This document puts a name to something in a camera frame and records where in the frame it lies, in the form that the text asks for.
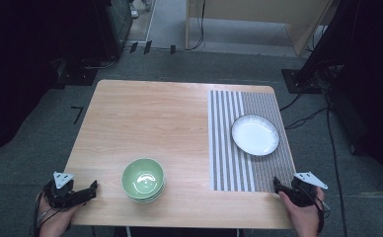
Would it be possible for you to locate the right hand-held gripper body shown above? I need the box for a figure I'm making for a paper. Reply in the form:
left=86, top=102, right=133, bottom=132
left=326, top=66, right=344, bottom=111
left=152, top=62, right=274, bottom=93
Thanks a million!
left=283, top=171, right=329, bottom=208

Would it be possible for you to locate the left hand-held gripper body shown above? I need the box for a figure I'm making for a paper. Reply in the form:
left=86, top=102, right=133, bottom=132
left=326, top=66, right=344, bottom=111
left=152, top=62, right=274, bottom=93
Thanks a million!
left=43, top=171, right=89, bottom=209

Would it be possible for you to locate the white plate with dark rim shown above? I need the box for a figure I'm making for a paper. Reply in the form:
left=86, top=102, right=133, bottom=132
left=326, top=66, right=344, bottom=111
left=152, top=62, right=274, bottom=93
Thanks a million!
left=230, top=114, right=280, bottom=157

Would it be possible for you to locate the person's left hand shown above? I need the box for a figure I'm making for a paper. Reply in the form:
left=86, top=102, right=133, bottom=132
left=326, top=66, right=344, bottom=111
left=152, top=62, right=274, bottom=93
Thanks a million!
left=36, top=193, right=82, bottom=237

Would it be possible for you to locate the person's right hand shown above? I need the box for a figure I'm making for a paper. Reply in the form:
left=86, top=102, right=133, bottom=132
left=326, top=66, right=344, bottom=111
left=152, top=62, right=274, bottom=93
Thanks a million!
left=277, top=187, right=326, bottom=237

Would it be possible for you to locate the grey striped placemat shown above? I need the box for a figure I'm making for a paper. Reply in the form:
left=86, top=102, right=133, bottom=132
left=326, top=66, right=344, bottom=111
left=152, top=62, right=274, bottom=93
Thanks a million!
left=207, top=90, right=297, bottom=193

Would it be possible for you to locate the black corner tape mark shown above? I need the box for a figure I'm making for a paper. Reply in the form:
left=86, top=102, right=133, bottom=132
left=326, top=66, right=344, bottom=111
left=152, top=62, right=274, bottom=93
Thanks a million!
left=70, top=105, right=85, bottom=125

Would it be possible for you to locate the black slanted stand pole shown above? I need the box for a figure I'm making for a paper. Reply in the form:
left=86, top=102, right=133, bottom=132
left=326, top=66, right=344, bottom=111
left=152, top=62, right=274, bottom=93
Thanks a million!
left=296, top=0, right=363, bottom=85

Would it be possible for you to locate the dark cabinet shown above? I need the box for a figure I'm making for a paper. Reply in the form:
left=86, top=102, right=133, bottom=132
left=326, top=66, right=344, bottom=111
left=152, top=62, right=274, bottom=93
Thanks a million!
left=92, top=0, right=134, bottom=61

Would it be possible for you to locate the light wooden partition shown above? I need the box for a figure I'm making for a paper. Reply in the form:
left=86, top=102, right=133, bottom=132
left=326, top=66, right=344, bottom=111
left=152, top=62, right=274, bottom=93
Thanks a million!
left=185, top=0, right=335, bottom=57

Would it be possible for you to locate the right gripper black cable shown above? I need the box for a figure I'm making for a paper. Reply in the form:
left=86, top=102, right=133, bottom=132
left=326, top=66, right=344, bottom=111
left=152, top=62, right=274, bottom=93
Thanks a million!
left=306, top=189, right=332, bottom=235

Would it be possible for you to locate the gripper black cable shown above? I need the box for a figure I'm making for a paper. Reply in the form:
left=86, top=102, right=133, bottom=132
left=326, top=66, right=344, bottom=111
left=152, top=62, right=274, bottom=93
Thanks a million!
left=33, top=182, right=82, bottom=237
left=306, top=189, right=332, bottom=235

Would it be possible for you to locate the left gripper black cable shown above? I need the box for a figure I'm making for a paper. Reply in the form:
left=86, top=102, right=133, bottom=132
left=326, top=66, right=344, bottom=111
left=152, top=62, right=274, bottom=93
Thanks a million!
left=33, top=182, right=82, bottom=237

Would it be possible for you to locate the long black floor cable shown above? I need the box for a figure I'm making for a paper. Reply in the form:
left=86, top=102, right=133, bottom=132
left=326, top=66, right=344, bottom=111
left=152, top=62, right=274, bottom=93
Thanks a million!
left=324, top=93, right=349, bottom=237

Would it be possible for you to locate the wavy black floor cable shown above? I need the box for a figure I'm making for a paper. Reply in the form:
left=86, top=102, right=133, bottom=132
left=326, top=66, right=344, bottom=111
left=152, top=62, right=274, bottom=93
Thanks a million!
left=283, top=106, right=330, bottom=130

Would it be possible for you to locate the short black floor cable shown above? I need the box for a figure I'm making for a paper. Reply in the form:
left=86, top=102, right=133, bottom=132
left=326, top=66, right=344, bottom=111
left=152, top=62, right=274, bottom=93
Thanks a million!
left=278, top=93, right=302, bottom=113

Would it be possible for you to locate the black stand base plate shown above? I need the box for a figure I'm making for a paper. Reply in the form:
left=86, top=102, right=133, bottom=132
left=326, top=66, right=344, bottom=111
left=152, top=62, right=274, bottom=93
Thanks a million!
left=280, top=68, right=323, bottom=95

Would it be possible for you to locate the dark floor base plate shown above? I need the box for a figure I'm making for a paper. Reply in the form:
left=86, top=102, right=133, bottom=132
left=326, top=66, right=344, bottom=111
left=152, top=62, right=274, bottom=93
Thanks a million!
left=51, top=58, right=99, bottom=90

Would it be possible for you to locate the hanging black cable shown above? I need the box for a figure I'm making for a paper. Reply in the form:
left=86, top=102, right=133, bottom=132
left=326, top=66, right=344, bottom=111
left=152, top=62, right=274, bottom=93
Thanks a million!
left=183, top=0, right=207, bottom=52

